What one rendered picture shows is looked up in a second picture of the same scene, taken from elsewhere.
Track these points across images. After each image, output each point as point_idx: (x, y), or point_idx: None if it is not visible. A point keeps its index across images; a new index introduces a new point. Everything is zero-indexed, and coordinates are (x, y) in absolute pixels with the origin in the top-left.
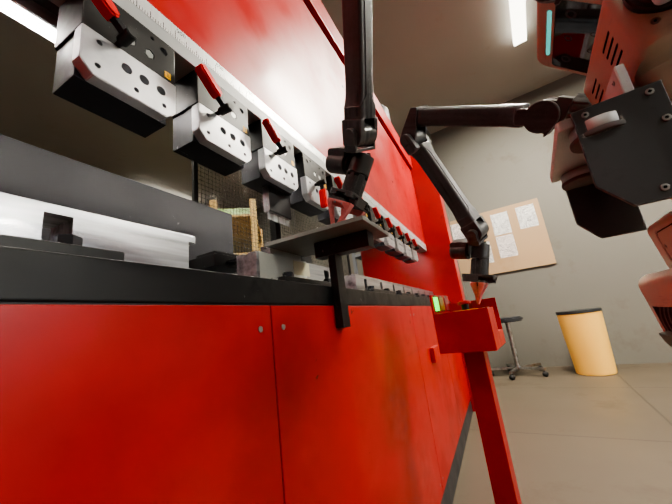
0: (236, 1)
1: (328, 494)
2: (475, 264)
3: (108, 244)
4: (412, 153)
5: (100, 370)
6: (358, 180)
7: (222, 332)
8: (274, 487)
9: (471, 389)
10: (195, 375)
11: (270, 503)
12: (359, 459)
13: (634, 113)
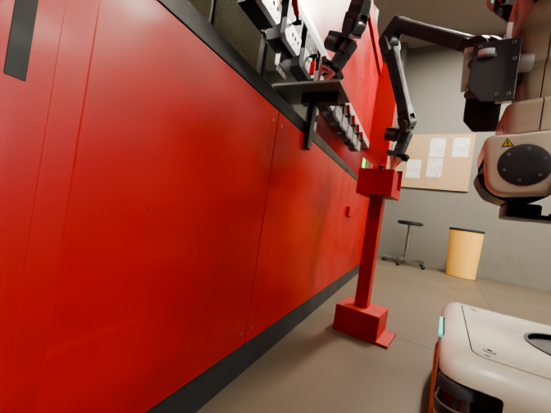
0: None
1: (280, 220)
2: (398, 145)
3: None
4: (384, 52)
5: (229, 95)
6: (343, 57)
7: (261, 110)
8: (263, 193)
9: (366, 219)
10: (250, 121)
11: (261, 197)
12: (294, 220)
13: (502, 52)
